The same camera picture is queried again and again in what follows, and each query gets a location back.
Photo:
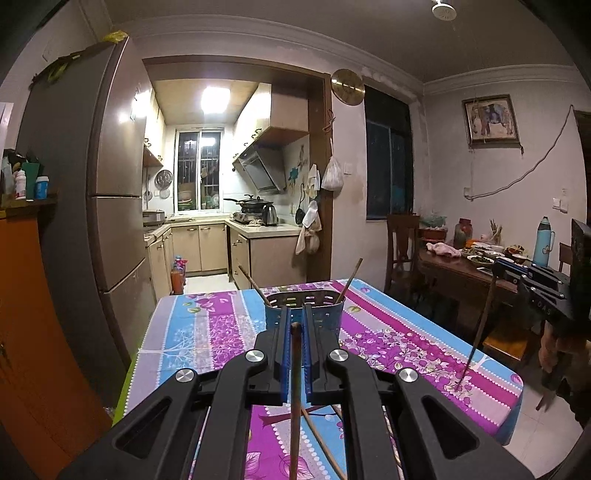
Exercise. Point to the floral striped tablecloth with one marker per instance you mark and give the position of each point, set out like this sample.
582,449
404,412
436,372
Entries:
221,323

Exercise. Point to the gas stove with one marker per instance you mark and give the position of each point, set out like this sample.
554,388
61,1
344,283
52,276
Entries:
244,218

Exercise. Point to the hanging white plastic bag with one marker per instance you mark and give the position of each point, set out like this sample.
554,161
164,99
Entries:
332,175

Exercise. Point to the dark window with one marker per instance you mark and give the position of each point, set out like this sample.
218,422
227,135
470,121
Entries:
388,152

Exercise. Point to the plastic-covered dish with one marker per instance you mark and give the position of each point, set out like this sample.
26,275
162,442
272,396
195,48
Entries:
433,226

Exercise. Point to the pink cloth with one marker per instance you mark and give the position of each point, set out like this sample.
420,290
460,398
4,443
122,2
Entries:
443,249

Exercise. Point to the wooden chair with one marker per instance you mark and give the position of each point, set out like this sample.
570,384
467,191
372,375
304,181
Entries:
400,249
508,344

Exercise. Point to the silver refrigerator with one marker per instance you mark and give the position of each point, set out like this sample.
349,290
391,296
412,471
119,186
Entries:
115,161

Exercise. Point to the brown wooden chopstick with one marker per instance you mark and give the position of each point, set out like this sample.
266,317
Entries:
352,279
323,443
294,369
253,284
475,337

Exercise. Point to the upper kitchen cabinet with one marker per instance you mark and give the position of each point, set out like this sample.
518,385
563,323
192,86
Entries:
286,113

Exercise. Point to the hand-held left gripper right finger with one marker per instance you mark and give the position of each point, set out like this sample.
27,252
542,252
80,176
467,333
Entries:
309,364

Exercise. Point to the framed elephant picture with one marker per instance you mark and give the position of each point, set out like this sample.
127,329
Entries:
490,121

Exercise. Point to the hanging beige cloths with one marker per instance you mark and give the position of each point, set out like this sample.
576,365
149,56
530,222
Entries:
310,230

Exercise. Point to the yellow-green bag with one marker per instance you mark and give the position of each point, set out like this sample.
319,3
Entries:
115,36

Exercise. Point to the person's right hand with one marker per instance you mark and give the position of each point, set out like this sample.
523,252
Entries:
549,346

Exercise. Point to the blue plastic utensil basket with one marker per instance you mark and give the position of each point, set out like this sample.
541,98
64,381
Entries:
323,314

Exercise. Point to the dark wooden dining table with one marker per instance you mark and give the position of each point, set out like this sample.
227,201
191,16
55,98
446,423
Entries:
457,277

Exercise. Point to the hanging white towel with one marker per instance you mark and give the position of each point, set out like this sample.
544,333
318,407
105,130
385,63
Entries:
313,180

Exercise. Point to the wall switch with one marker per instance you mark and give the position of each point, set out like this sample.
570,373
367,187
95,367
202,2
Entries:
559,204

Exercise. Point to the black wok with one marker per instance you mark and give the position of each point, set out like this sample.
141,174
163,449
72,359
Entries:
251,203

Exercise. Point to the glass jar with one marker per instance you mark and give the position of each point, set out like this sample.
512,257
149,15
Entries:
462,235

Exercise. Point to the barred kitchen window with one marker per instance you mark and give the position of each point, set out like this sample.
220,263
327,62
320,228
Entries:
198,166

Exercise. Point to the orange wooden cabinet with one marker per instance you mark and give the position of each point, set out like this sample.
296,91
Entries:
27,323

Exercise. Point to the steel pot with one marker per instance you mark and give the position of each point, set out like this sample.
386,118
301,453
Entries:
153,217

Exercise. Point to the steel range hood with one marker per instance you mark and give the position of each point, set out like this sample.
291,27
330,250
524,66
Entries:
263,168

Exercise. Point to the kitchen ceiling light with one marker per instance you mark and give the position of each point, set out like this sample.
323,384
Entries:
215,99

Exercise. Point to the orange bottles on floor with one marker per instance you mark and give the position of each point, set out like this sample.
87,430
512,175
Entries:
177,279

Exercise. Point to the white ceiling fixture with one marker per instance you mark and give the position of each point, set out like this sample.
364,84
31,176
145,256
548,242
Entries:
444,9

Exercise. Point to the group of food bowls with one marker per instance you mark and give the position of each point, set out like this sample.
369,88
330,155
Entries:
480,258

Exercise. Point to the chopstick holder cup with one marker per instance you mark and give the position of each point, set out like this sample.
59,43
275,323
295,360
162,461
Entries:
495,235

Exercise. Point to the steel kettle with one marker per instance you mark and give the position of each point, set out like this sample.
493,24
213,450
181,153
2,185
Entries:
269,215

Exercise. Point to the green box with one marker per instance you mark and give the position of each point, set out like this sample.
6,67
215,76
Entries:
31,177

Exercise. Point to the flower wall sticker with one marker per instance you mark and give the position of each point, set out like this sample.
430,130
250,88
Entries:
295,173

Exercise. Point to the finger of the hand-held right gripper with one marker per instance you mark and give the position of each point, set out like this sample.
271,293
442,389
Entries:
507,262
508,278

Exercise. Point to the hanging black pan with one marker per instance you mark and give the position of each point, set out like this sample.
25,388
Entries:
300,216

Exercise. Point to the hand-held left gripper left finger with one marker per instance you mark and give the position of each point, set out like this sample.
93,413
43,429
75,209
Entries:
285,364

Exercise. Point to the blue thermos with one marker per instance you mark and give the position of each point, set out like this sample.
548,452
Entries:
543,244

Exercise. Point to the gold wall clock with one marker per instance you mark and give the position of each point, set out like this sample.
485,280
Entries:
348,86

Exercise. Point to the hanging metal strainer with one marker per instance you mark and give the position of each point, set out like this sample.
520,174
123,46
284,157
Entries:
164,179

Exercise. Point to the white medicine bottle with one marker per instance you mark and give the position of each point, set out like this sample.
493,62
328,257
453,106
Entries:
21,184

